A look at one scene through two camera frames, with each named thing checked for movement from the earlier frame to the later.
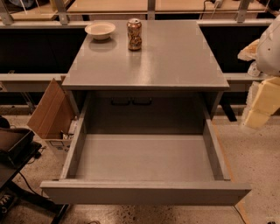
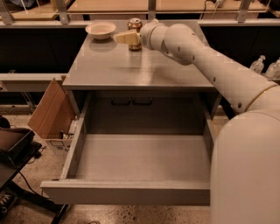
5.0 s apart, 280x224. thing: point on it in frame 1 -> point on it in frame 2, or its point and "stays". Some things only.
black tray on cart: (15, 142) stays
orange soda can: (134, 30) stays
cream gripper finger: (262, 101) -> (150, 36)
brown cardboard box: (54, 118) stays
